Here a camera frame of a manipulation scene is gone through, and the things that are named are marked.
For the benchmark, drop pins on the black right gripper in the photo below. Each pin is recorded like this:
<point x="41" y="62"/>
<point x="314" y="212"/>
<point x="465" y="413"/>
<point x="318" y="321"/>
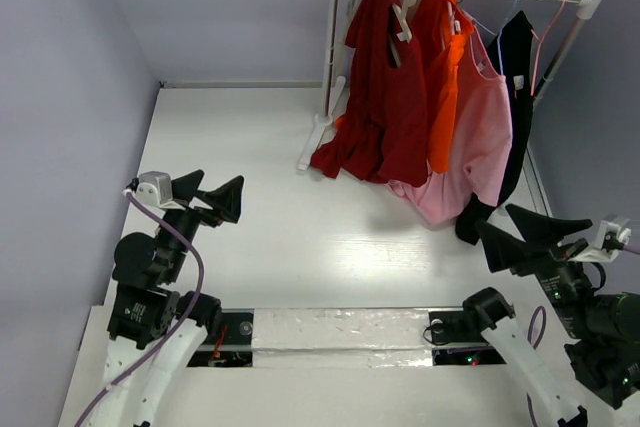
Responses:
<point x="542" y="254"/>

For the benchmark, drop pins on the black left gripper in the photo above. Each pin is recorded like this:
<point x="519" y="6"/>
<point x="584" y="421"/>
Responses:
<point x="226" y="199"/>

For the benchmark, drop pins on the dark red t shirt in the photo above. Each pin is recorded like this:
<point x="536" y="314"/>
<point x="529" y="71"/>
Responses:
<point x="382" y="135"/>

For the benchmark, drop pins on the beige wooden hanger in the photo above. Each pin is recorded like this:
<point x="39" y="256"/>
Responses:
<point x="404" y="35"/>

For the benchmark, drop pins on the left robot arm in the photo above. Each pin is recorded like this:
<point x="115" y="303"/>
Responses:
<point x="160" y="315"/>

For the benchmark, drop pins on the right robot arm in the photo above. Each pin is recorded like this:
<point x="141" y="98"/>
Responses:
<point x="604" y="328"/>

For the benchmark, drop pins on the pink t shirt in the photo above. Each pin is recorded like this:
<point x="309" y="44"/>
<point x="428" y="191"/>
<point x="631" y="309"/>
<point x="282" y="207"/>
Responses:
<point x="481" y="144"/>

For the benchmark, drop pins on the black t shirt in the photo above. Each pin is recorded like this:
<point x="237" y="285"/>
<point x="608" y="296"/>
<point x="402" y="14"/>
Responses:
<point x="511" y="54"/>

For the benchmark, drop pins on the orange t shirt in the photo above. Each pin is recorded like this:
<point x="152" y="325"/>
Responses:
<point x="441" y="56"/>

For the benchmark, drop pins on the white plastic hanger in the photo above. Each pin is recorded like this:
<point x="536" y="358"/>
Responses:
<point x="454" y="25"/>

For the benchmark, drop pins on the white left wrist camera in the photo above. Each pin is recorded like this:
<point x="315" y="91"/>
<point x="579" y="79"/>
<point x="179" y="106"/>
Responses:
<point x="153" y="189"/>

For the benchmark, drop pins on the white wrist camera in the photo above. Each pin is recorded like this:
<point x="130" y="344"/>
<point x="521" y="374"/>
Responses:
<point x="611" y="239"/>
<point x="153" y="189"/>

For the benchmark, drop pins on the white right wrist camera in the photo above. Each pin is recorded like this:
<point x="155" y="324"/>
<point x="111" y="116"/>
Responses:
<point x="611" y="239"/>

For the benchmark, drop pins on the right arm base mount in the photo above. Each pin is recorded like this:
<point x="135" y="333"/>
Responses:
<point x="455" y="340"/>

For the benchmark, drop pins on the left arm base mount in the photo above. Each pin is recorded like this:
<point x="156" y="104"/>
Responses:
<point x="231" y="346"/>

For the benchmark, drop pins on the pink wire hanger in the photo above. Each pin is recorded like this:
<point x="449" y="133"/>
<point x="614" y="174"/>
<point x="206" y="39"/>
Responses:
<point x="540" y="42"/>

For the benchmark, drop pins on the blue wire hanger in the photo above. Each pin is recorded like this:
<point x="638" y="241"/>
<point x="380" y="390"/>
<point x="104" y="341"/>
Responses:
<point x="498" y="33"/>

